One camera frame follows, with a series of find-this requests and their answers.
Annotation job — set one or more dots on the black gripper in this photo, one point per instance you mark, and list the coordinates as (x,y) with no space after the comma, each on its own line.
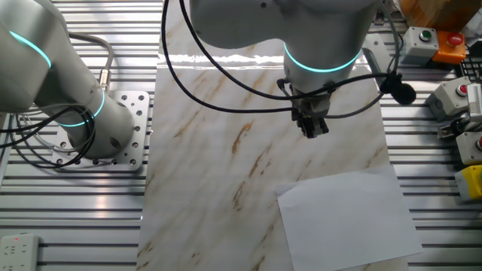
(312,103)

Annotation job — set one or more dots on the white paper sheet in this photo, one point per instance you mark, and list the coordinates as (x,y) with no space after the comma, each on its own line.
(346,222)

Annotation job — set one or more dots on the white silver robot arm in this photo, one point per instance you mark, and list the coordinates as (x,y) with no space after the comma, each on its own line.
(320,30)

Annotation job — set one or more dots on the marble pattern table mat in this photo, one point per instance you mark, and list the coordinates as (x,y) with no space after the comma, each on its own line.
(211,180)

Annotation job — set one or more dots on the grey box green button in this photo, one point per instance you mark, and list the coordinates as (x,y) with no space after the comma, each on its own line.
(416,47)

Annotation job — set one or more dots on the small metal clamp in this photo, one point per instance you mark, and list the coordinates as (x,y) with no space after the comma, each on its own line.
(446,132)

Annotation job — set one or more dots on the grey box red button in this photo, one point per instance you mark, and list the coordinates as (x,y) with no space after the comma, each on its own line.
(468,148)
(448,99)

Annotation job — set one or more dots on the orange box red button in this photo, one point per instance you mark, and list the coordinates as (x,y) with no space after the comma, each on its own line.
(448,52)

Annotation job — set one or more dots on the green button yellow box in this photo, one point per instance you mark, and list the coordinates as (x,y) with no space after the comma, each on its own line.
(470,182)

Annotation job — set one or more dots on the black keyboard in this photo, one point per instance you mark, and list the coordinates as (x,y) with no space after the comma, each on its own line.
(471,69)

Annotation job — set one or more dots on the brown cardboard box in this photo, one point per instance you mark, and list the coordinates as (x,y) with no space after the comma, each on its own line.
(437,13)

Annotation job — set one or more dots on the white power strip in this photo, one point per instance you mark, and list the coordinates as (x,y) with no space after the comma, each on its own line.
(19,252)

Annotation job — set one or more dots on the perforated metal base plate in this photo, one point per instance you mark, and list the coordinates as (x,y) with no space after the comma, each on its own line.
(139,131)

